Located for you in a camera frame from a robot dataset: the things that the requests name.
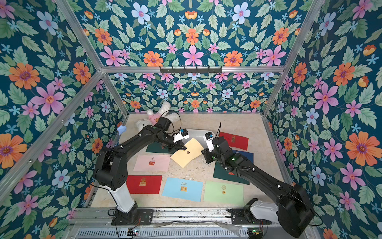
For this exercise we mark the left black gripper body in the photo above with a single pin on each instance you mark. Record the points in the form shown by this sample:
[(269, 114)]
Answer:
[(167, 140)]

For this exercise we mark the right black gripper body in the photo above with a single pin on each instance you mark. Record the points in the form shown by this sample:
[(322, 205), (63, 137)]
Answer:
[(209, 153)]

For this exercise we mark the yellow envelope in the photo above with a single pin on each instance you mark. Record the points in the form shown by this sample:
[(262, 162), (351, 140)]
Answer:
[(192, 151)]

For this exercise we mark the light blue envelope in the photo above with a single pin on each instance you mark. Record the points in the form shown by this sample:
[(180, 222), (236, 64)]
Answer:
[(183, 189)]

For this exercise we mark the white plastic storage box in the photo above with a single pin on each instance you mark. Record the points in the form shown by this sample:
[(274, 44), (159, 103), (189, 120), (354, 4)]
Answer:
[(198, 134)]

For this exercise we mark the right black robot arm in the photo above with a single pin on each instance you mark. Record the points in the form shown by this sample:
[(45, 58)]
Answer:
[(291, 206)]

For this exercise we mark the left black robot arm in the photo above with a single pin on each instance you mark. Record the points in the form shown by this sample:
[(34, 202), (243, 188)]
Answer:
[(111, 164)]

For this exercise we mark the dark green envelope left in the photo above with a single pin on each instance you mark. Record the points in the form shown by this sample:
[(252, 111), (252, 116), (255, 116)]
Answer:
[(158, 148)]

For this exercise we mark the dark green envelope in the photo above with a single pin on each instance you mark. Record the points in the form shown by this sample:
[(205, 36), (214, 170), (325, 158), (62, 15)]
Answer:
[(158, 148), (221, 173)]

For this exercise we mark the red envelope gold sticker back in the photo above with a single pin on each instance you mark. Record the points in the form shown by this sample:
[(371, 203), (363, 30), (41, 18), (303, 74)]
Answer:
[(235, 141)]

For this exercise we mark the dark green envelope right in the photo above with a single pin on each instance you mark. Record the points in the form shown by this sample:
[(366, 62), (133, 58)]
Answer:
[(221, 173)]

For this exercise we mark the white teddy bear pink shirt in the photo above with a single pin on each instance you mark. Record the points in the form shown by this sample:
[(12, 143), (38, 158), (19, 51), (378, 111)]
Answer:
[(152, 118)]

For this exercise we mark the navy blue envelope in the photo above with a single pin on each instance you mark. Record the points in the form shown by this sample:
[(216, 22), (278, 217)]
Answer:
[(248, 155)]

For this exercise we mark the pink envelope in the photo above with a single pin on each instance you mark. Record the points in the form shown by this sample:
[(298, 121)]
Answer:
[(152, 163)]

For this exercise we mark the light green envelope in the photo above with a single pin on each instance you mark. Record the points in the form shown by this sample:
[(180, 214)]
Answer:
[(224, 193)]

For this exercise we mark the red envelope front left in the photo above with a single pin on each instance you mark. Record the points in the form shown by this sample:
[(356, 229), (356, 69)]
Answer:
[(144, 184)]

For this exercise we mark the small green circuit board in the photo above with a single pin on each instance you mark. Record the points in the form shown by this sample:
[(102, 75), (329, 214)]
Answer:
[(255, 233)]

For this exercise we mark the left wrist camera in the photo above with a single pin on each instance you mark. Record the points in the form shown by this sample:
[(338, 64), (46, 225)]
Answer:
[(182, 134)]

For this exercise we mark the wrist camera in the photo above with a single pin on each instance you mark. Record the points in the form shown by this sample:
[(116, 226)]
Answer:
[(208, 137), (182, 134)]

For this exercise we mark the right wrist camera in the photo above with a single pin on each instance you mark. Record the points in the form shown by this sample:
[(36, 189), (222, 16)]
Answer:
[(208, 137)]

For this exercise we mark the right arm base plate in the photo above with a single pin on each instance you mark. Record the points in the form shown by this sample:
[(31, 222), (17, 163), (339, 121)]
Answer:
[(241, 217)]

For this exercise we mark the aluminium front rail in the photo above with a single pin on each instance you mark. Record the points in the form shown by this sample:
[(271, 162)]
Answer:
[(102, 217)]

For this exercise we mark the black hook rail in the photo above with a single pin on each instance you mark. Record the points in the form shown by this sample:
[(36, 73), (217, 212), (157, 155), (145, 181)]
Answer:
[(186, 70)]

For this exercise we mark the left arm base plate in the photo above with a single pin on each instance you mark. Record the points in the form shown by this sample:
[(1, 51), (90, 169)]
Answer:
[(141, 217)]

